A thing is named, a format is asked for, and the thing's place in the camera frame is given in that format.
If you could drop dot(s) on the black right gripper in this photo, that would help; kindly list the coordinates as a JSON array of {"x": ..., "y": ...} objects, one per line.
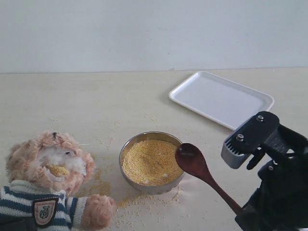
[{"x": 280, "y": 203}]

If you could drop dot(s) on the dark red wooden spoon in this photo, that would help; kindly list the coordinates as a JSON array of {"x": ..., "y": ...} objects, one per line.
[{"x": 191, "y": 160}]

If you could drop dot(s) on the brown teddy bear striped sweater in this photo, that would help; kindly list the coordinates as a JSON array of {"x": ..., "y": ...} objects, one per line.
[{"x": 44, "y": 174}]

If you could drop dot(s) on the white rectangular plastic tray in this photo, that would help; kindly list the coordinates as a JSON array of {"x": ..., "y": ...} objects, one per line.
[{"x": 221, "y": 100}]

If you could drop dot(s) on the steel bowl of millet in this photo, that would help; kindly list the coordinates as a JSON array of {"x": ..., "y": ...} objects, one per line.
[{"x": 147, "y": 162}]

